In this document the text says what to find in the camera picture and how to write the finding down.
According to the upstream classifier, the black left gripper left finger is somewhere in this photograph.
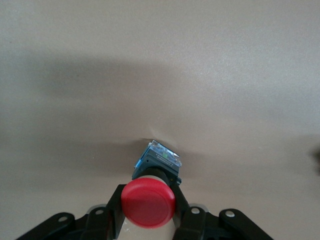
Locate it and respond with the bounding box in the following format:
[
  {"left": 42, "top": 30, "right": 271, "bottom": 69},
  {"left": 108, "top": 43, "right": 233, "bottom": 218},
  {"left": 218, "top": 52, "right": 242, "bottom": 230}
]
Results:
[{"left": 83, "top": 183, "right": 127, "bottom": 240}]

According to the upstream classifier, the red push button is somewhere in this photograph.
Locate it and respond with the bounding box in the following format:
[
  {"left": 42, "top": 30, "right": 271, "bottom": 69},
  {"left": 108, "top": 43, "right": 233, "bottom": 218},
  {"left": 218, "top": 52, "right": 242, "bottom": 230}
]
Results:
[{"left": 120, "top": 140, "right": 182, "bottom": 230}]

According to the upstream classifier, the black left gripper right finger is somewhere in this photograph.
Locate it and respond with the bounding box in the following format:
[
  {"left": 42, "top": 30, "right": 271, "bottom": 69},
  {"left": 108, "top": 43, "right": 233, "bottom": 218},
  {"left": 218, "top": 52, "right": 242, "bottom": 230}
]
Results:
[{"left": 171, "top": 184, "right": 210, "bottom": 240}]

